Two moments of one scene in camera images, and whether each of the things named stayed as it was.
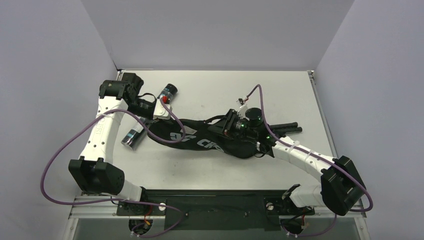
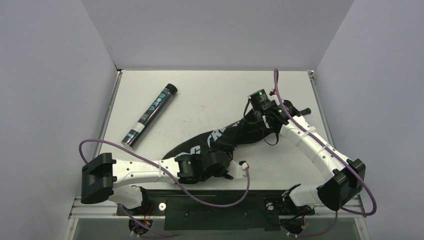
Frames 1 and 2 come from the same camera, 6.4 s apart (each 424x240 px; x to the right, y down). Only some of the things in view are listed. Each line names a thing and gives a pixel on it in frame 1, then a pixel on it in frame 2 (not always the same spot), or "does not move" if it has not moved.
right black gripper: (224, 122) -> (235, 136)
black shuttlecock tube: (138, 131) does not move
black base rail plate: (215, 209) does not move
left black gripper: (145, 120) -> (224, 165)
